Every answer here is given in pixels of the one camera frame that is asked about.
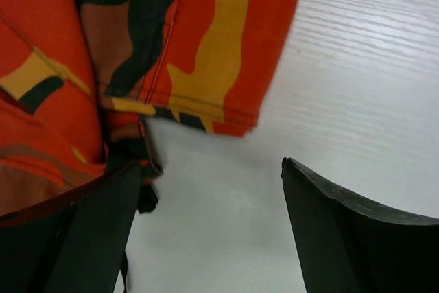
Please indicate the orange camouflage trousers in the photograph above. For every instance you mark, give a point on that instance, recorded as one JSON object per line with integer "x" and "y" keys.
{"x": 79, "y": 76}

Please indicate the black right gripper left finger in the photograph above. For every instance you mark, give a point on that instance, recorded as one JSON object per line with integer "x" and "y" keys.
{"x": 74, "y": 242}

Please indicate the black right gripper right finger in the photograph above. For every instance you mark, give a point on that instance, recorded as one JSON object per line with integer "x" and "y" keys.
{"x": 349, "y": 243}

